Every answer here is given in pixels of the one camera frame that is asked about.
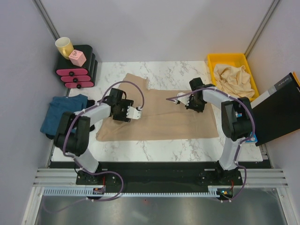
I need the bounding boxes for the tan beige t shirt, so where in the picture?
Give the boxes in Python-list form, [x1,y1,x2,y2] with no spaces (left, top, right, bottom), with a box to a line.
[96,74,219,142]

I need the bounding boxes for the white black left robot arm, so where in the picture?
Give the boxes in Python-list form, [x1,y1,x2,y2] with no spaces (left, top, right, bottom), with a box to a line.
[54,88,134,184]

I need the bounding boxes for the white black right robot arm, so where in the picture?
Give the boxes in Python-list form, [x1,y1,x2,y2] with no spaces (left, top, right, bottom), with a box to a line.
[186,78,255,185]

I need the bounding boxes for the blue white booklet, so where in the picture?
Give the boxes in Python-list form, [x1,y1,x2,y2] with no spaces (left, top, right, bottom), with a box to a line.
[237,113,257,143]

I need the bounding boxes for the cream yellow t shirt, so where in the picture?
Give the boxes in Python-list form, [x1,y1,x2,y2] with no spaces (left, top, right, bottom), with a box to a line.
[213,64,255,98]

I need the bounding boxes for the black pink drawer unit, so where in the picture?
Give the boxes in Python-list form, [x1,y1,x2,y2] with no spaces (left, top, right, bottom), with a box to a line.
[54,45,98,89]

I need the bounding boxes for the yellow plastic bin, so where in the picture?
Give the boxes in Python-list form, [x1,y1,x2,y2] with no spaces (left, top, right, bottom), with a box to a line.
[207,53,259,101]

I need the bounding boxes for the pink cube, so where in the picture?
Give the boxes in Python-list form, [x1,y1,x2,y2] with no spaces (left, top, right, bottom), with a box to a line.
[68,49,86,67]

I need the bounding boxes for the black clip file binder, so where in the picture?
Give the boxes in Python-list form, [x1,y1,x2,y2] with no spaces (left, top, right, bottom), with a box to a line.
[251,72,300,146]

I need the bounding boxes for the yellow mug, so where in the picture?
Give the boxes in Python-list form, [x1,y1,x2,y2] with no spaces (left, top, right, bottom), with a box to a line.
[55,37,74,60]

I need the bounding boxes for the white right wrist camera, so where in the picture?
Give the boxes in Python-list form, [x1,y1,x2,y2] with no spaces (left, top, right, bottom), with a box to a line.
[175,92,190,106]

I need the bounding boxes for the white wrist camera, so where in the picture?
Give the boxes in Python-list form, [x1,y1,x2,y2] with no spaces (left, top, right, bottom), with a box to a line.
[126,106,142,120]
[175,92,190,106]

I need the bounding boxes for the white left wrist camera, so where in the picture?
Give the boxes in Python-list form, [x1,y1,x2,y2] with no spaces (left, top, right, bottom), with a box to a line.
[126,106,142,120]

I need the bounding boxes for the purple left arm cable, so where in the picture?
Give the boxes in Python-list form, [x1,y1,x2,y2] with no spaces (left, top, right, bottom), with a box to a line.
[42,81,145,213]

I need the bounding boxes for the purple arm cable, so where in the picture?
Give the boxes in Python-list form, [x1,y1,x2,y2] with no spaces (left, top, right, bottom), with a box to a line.
[165,88,256,203]
[42,81,145,213]

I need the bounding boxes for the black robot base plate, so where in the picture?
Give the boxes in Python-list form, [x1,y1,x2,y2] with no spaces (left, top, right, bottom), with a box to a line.
[76,162,243,194]

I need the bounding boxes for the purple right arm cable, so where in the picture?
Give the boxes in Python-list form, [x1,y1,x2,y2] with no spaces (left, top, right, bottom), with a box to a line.
[165,88,256,203]

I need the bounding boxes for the white slotted cable duct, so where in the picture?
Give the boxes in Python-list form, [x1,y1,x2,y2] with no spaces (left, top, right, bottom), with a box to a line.
[42,186,231,197]

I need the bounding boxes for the aluminium frame rail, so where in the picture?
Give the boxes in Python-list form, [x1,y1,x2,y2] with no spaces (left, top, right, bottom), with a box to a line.
[33,169,288,188]

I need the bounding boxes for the right aluminium corner post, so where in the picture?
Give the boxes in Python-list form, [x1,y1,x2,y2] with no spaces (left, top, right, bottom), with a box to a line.
[244,0,282,59]

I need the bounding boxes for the aluminium corner post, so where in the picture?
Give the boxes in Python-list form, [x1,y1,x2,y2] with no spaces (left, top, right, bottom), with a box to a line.
[244,0,282,59]
[32,0,60,40]

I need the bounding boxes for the left aluminium corner post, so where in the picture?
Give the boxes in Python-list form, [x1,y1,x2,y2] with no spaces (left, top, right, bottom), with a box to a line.
[32,0,60,40]

